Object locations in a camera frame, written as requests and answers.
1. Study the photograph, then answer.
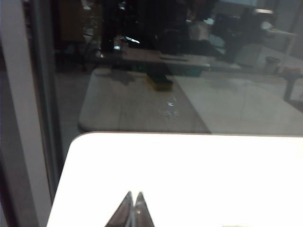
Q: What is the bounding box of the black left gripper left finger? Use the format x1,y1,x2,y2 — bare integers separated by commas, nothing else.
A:
103,191,135,227

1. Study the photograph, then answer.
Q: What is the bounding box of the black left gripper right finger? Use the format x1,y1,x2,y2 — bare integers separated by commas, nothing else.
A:
134,191,156,227

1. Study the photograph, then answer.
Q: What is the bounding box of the large glass window pane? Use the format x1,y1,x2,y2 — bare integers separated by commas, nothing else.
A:
23,0,303,204

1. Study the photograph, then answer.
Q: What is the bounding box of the white window frame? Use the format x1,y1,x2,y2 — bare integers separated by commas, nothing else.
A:
0,0,54,227

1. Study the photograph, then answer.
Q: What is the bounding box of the grey vertical post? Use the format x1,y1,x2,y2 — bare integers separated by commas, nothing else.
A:
30,0,64,204

